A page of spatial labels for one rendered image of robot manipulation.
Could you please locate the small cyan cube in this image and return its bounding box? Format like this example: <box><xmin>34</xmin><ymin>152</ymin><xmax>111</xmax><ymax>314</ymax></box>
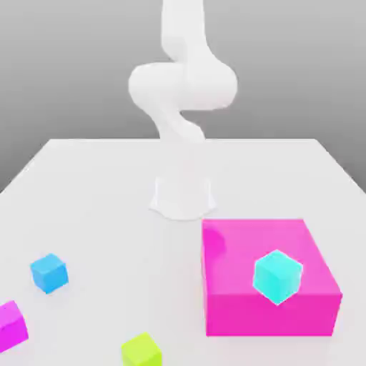
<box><xmin>252</xmin><ymin>249</ymin><xmax>304</xmax><ymax>307</ymax></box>

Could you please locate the small blue cube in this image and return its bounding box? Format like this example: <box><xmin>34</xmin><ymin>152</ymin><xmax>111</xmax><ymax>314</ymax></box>
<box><xmin>29</xmin><ymin>252</ymin><xmax>70</xmax><ymax>295</ymax></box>

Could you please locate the small magenta cube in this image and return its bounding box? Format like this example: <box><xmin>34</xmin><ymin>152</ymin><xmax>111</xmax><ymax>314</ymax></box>
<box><xmin>0</xmin><ymin>300</ymin><xmax>29</xmax><ymax>355</ymax></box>

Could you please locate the small lime green cube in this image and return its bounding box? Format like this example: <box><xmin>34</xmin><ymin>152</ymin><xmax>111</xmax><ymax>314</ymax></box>
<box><xmin>120</xmin><ymin>332</ymin><xmax>163</xmax><ymax>366</ymax></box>

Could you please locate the large pink box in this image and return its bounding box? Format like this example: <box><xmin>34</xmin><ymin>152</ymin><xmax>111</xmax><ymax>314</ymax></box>
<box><xmin>201</xmin><ymin>218</ymin><xmax>344</xmax><ymax>337</ymax></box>

